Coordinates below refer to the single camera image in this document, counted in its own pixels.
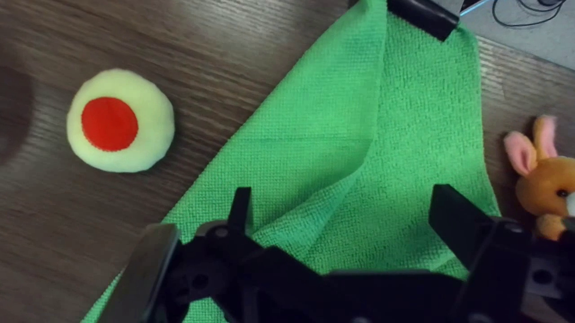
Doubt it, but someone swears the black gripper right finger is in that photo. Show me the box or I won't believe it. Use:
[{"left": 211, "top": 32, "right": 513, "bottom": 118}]
[{"left": 430, "top": 183, "right": 575, "bottom": 323}]

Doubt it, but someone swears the green microfibre towel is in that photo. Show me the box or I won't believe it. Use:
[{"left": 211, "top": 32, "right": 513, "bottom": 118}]
[{"left": 80, "top": 0, "right": 504, "bottom": 323}]

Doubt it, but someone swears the orange plush bunny toy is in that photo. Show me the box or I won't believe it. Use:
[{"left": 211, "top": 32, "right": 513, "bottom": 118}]
[{"left": 502, "top": 113, "right": 575, "bottom": 242}]

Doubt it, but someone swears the black floor cable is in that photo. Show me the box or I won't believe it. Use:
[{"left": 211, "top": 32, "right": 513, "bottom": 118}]
[{"left": 491, "top": 0, "right": 568, "bottom": 29}]

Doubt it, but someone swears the yellow plush ball red dot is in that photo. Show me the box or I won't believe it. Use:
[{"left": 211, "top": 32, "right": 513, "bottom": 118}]
[{"left": 65, "top": 68, "right": 177, "bottom": 176}]

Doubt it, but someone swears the black clamp with orange handle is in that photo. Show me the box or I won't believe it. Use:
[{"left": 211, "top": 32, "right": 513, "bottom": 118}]
[{"left": 385, "top": 0, "right": 489, "bottom": 43}]

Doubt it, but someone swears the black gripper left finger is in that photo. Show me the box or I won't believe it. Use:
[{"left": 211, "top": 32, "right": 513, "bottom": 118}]
[{"left": 152, "top": 185, "right": 329, "bottom": 323}]

